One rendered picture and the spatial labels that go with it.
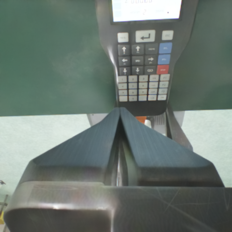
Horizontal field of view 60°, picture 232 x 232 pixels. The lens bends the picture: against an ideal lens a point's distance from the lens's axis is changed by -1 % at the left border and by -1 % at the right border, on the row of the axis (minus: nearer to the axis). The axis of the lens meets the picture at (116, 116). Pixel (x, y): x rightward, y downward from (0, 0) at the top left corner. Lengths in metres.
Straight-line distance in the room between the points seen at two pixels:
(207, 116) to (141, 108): 1.34
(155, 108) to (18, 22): 0.19
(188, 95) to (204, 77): 0.03
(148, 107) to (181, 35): 0.10
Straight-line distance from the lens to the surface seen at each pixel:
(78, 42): 0.25
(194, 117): 1.57
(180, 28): 0.21
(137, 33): 0.21
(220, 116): 1.64
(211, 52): 0.27
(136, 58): 0.22
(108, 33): 0.21
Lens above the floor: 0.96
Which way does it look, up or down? 41 degrees down
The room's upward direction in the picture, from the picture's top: 179 degrees counter-clockwise
